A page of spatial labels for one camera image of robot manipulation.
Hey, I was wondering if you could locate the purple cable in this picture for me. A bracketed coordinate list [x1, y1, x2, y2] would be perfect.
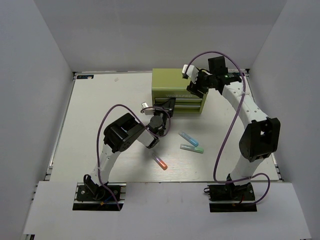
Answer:
[96, 104, 171, 211]
[187, 51, 271, 206]

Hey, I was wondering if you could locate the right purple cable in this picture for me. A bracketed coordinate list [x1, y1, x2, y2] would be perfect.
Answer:
[187, 51, 271, 206]

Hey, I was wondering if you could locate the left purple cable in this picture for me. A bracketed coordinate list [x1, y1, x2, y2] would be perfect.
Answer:
[96, 104, 171, 211]

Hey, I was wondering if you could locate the green highlighter pen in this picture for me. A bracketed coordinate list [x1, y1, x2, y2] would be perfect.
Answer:
[180, 144, 204, 154]

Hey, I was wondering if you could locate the blue highlighter pen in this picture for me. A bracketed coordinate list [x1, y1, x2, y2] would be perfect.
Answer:
[178, 131, 199, 147]

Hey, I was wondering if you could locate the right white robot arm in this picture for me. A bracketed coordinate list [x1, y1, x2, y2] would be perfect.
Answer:
[182, 56, 281, 200]

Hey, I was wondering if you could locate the orange highlighter pen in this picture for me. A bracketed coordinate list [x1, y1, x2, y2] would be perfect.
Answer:
[151, 152, 168, 171]

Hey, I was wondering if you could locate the left blue label sticker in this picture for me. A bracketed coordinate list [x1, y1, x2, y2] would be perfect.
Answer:
[76, 74, 94, 80]

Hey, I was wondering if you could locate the green metal drawer cabinet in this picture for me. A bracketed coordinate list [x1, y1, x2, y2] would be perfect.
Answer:
[151, 68, 207, 114]

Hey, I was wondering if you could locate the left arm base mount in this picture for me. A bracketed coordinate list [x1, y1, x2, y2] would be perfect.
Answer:
[72, 183, 127, 212]

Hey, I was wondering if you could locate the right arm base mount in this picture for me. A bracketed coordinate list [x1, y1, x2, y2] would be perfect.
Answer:
[203, 183, 257, 213]

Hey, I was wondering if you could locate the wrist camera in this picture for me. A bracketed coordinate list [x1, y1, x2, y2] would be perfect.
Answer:
[140, 102, 155, 116]
[181, 64, 199, 84]

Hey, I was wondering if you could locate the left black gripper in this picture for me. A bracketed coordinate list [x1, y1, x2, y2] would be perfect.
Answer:
[152, 97, 176, 125]

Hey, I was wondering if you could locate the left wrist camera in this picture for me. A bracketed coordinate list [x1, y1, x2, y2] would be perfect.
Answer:
[140, 102, 155, 116]

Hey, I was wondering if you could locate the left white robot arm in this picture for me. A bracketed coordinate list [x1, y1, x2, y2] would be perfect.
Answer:
[83, 98, 176, 200]

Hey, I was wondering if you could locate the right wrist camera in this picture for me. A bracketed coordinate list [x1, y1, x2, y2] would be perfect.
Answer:
[181, 64, 199, 84]

